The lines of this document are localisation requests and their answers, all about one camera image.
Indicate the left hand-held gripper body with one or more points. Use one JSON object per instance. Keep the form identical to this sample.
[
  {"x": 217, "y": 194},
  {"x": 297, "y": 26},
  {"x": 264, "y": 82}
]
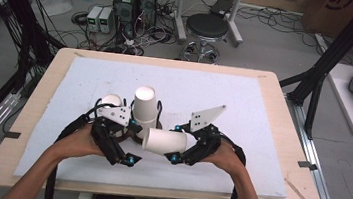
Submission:
[{"x": 106, "y": 137}]

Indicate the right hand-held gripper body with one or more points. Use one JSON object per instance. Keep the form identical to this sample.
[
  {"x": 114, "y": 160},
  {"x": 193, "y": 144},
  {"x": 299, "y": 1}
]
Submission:
[{"x": 206, "y": 143}]

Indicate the white paper cup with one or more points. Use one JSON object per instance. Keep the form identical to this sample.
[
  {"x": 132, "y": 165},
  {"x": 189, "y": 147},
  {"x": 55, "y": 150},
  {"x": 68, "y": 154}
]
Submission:
[{"x": 164, "y": 141}]

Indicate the tall stack of white cups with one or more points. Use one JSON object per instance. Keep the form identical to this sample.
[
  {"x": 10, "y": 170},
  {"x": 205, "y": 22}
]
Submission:
[{"x": 145, "y": 106}]

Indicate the short stack of white cups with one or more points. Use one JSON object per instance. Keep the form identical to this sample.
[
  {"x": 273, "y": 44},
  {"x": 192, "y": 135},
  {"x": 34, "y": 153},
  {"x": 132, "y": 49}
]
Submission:
[{"x": 112, "y": 100}]

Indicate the person's right hand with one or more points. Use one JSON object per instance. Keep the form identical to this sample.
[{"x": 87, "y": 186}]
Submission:
[{"x": 225, "y": 157}]

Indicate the person's left hand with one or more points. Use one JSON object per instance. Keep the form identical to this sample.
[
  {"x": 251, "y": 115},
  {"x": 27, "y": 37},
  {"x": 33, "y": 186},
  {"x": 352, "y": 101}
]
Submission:
[{"x": 79, "y": 142}]

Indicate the white foam mat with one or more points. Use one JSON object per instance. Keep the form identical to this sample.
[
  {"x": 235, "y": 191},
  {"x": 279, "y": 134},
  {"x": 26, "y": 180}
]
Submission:
[{"x": 198, "y": 92}]

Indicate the black tape piece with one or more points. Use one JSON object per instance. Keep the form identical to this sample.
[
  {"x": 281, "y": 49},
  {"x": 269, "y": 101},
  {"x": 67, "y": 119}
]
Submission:
[
  {"x": 9, "y": 134},
  {"x": 308, "y": 165}
]

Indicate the thin wooden stick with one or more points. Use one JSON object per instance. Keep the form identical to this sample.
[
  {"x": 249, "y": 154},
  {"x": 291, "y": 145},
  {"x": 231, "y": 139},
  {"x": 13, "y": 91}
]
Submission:
[{"x": 295, "y": 190}]

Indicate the black round stool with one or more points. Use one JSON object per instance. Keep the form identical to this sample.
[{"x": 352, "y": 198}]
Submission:
[{"x": 206, "y": 25}]

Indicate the grey power supply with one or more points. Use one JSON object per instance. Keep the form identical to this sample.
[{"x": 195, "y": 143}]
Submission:
[
  {"x": 106, "y": 19},
  {"x": 93, "y": 18}
]

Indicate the white metal stand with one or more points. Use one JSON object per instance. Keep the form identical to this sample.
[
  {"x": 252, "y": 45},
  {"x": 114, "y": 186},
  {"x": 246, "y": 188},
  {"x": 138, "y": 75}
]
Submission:
[{"x": 179, "y": 16}]

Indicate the black computer tower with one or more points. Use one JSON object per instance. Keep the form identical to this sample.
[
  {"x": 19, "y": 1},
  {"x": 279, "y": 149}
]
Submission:
[
  {"x": 147, "y": 5},
  {"x": 124, "y": 9}
]

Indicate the black flat device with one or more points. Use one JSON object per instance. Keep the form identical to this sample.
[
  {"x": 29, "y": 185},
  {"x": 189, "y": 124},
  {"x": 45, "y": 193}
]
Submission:
[{"x": 221, "y": 6}]

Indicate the black frame post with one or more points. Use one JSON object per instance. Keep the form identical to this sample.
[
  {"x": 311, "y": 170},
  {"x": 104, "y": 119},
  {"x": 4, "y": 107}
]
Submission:
[{"x": 338, "y": 47}]

